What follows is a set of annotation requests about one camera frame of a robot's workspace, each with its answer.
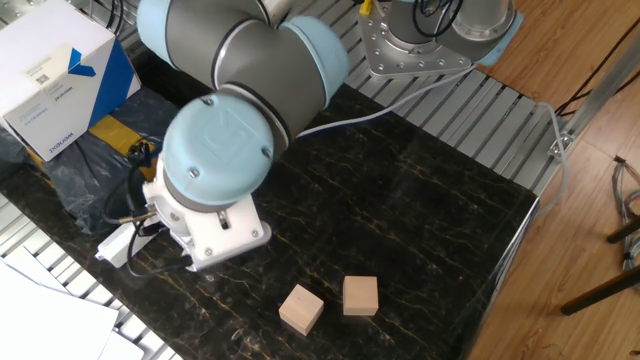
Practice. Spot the white power strip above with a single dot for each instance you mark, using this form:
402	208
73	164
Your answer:
117	247

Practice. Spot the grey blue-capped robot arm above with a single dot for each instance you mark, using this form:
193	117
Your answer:
220	150

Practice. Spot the wooden cube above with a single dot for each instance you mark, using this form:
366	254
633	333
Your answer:
301	309
360	296

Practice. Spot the silver robot mounting plate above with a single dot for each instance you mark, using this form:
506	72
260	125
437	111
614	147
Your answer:
395	60

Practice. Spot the yellow plastic tag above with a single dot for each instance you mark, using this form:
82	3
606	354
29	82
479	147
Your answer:
366	7

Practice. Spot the black wrapped package yellow tape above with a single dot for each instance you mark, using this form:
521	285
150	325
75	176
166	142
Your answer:
85	175

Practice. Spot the white and blue cardboard box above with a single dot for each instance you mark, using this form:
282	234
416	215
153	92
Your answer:
50	50

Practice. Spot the dark brown wooden stand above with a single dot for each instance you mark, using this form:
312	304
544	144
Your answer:
600	293

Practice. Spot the white paper sheets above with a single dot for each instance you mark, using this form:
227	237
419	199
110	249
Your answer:
40	320

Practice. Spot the aluminium frame post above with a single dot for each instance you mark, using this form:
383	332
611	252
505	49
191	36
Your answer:
600	102

